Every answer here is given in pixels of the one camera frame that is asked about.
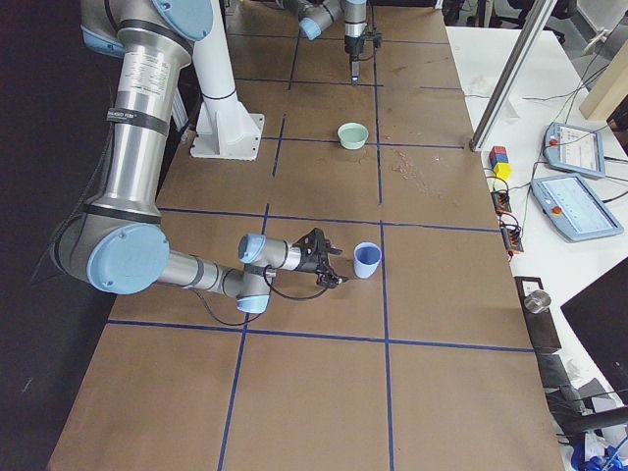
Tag black metal block stand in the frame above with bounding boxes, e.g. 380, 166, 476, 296
514, 276, 561, 354

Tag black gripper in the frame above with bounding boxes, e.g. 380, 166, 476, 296
292, 228, 348, 288
344, 24, 383, 85

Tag white pedestal column base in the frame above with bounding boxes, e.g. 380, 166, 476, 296
190, 1, 265, 161

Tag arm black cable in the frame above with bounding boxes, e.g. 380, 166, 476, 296
188, 264, 330, 327

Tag near teach pendant tablet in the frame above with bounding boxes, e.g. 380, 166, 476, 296
531, 174, 624, 242

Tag teach pendant tablet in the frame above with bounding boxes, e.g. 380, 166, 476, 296
543, 122, 605, 179
531, 174, 624, 242

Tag small metal cup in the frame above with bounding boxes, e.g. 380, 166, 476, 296
523, 289, 551, 314

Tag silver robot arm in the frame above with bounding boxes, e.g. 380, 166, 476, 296
52, 1, 343, 314
276, 0, 382, 85

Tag light blue cup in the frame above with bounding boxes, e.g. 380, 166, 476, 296
353, 241, 382, 279

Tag crumpled white tissue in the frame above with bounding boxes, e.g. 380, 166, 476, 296
464, 75, 497, 98

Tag far teach pendant tablet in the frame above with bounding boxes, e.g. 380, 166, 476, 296
543, 122, 605, 179

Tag red blue yellow blocks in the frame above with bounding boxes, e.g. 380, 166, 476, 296
489, 145, 511, 181

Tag mint green bowl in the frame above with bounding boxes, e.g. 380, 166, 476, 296
337, 123, 369, 150

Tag orange black connector board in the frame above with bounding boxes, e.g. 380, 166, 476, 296
491, 190, 512, 215

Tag aluminium frame post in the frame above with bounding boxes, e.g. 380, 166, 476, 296
469, 0, 557, 151

